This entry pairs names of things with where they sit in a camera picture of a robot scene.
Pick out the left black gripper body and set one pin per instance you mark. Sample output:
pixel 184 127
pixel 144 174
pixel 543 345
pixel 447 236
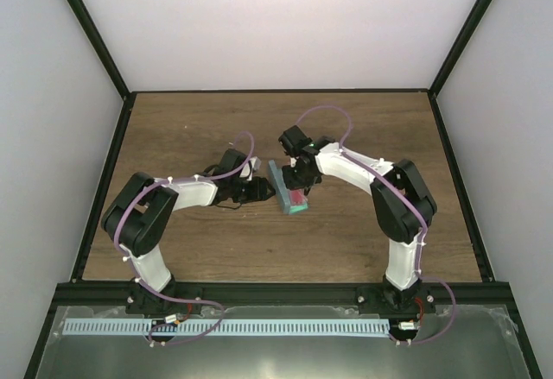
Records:
pixel 244 194

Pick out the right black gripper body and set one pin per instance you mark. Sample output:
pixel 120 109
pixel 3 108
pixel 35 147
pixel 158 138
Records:
pixel 300 180

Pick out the teal glasses case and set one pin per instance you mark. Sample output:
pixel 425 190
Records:
pixel 282 193

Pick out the red transparent sunglasses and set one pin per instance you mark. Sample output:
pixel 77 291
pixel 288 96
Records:
pixel 297 198

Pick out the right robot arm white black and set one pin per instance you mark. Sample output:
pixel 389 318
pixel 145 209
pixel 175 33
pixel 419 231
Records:
pixel 403 204

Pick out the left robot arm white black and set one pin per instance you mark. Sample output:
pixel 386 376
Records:
pixel 137 218

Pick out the metal front plate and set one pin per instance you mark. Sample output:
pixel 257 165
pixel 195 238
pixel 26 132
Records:
pixel 466 342

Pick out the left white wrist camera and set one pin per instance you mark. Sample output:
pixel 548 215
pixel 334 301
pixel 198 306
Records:
pixel 250 168

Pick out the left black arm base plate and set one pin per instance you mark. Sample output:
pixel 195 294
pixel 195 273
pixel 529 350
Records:
pixel 148 304

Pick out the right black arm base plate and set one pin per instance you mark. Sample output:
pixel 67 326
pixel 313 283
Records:
pixel 376 299

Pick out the black aluminium frame rail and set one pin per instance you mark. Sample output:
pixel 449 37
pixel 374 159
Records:
pixel 98 293

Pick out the light blue slotted cable duct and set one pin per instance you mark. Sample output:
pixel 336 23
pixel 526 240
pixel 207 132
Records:
pixel 364 328

